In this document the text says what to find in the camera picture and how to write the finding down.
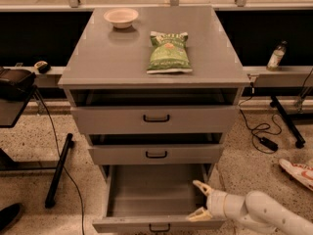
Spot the clear plastic bottle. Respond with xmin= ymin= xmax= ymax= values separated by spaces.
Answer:
xmin=266 ymin=41 xmax=288 ymax=71

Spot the white red sneaker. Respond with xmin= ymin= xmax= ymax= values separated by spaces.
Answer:
xmin=279 ymin=159 xmax=313 ymax=191

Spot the grey bottom drawer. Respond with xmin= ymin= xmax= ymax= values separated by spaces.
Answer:
xmin=93 ymin=164 xmax=224 ymax=233

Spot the grey drawer cabinet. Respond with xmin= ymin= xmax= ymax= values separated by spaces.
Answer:
xmin=57 ymin=5 xmax=251 ymax=181

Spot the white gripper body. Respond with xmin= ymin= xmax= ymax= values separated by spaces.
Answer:
xmin=206 ymin=190 xmax=246 ymax=220

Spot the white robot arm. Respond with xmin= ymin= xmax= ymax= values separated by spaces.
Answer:
xmin=188 ymin=180 xmax=313 ymax=235

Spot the grey top drawer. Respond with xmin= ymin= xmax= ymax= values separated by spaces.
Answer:
xmin=71 ymin=89 xmax=238 ymax=134

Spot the green chip bag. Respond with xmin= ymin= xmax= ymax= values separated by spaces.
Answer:
xmin=147 ymin=31 xmax=193 ymax=74

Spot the black side table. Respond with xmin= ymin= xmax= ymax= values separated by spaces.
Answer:
xmin=0 ymin=85 xmax=74 ymax=209

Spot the black shoe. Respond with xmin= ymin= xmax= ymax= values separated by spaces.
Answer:
xmin=0 ymin=203 xmax=23 ymax=232

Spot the black bag on table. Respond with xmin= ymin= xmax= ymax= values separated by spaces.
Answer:
xmin=0 ymin=68 xmax=36 ymax=101

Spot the yellow black tape measure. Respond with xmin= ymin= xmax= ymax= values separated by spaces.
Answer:
xmin=34 ymin=61 xmax=51 ymax=73

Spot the grey drawer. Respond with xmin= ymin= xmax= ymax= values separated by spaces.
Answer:
xmin=71 ymin=89 xmax=238 ymax=134
xmin=93 ymin=164 xmax=224 ymax=233
xmin=89 ymin=133 xmax=223 ymax=165

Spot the black power adapter with cable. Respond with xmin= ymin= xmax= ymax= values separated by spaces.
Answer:
xmin=238 ymin=81 xmax=284 ymax=155

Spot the grey middle drawer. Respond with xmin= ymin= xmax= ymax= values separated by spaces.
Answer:
xmin=89 ymin=133 xmax=223 ymax=165

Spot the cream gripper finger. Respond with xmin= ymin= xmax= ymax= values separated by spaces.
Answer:
xmin=193 ymin=180 xmax=213 ymax=197
xmin=187 ymin=207 xmax=212 ymax=222

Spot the white paper bowl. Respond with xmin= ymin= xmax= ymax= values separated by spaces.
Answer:
xmin=104 ymin=8 xmax=139 ymax=29

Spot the black cable on floor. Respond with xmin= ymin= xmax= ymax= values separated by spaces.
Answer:
xmin=33 ymin=89 xmax=86 ymax=235

